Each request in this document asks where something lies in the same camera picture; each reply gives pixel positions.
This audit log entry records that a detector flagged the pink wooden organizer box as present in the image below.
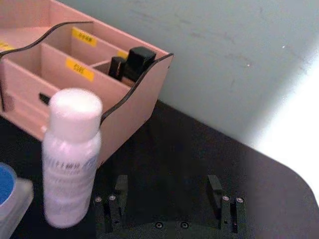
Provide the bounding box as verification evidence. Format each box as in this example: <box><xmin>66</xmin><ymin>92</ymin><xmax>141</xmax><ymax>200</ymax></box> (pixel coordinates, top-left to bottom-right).
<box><xmin>0</xmin><ymin>0</ymin><xmax>174</xmax><ymax>167</ymax></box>

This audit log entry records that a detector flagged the small black cosmetic tube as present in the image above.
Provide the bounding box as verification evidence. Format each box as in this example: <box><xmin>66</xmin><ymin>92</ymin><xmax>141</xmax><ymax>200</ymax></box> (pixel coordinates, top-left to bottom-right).
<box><xmin>108</xmin><ymin>56</ymin><xmax>126</xmax><ymax>81</ymax></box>

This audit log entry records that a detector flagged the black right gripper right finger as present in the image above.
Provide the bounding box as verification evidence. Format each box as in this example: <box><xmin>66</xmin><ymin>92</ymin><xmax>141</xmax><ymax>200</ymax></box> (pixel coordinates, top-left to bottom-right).
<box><xmin>207</xmin><ymin>175</ymin><xmax>247</xmax><ymax>234</ymax></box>

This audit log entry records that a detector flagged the white plastic bottle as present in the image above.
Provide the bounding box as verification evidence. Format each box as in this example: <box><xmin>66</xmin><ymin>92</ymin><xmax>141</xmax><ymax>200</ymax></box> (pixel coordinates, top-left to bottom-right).
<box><xmin>41</xmin><ymin>87</ymin><xmax>104</xmax><ymax>229</ymax></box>

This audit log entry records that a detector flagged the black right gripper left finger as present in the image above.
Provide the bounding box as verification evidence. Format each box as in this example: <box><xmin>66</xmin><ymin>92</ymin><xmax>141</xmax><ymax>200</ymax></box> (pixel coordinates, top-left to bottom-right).
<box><xmin>94</xmin><ymin>174</ymin><xmax>129</xmax><ymax>234</ymax></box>

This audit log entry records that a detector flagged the clear jar with blue lid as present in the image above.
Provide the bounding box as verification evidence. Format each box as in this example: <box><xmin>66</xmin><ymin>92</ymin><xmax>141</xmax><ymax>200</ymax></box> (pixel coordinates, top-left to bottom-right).
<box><xmin>0</xmin><ymin>162</ymin><xmax>34</xmax><ymax>239</ymax></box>

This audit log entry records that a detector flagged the black rectangular cosmetic bottle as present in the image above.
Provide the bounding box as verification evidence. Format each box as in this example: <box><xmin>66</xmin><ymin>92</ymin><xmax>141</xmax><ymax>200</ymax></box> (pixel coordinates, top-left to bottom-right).
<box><xmin>120</xmin><ymin>46</ymin><xmax>157</xmax><ymax>85</ymax></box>

